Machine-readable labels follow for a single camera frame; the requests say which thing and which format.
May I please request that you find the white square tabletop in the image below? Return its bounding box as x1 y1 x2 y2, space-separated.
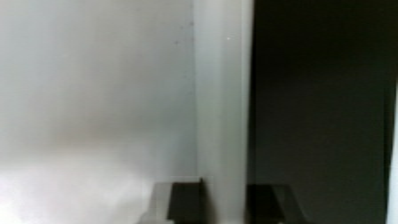
0 0 255 224

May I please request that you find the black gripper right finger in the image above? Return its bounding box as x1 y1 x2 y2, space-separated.
248 184 314 224

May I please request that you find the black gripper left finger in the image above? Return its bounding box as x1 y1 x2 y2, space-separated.
141 177 209 224

